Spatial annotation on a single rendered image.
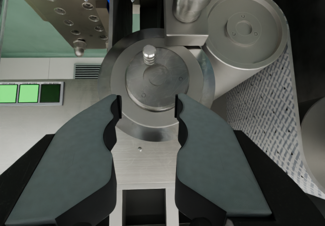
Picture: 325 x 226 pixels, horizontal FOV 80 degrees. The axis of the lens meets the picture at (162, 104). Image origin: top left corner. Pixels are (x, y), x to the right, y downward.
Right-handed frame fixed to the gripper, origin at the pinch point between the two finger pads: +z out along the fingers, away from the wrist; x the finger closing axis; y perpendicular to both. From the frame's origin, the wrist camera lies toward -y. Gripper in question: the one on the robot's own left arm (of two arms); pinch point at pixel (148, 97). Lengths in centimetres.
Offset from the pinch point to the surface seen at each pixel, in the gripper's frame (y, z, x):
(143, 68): 1.9, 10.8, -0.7
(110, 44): 0.2, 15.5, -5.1
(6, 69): 98, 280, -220
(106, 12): -1.8, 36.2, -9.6
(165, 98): 4.7, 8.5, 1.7
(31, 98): 21, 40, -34
